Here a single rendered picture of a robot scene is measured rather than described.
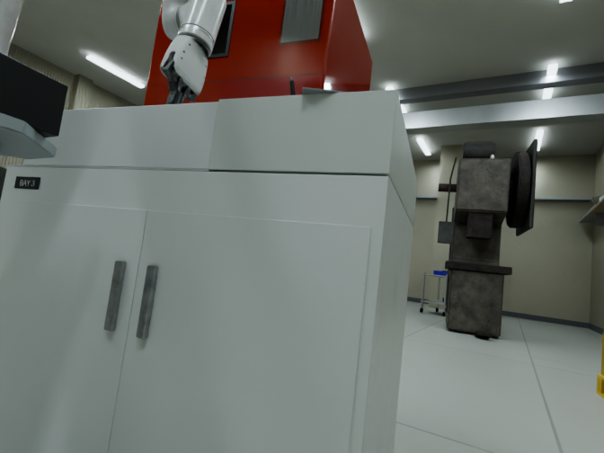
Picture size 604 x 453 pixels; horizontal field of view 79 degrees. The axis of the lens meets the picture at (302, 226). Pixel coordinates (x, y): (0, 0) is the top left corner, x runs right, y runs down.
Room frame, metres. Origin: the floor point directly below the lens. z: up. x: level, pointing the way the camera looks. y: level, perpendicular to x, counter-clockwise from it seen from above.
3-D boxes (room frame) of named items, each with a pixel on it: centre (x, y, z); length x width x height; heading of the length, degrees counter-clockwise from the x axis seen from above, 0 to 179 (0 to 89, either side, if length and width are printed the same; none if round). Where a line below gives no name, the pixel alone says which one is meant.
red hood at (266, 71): (1.74, 0.23, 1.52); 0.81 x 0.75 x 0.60; 69
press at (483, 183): (5.40, -2.63, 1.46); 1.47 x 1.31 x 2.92; 147
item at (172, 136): (0.85, 0.44, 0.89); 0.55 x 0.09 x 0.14; 69
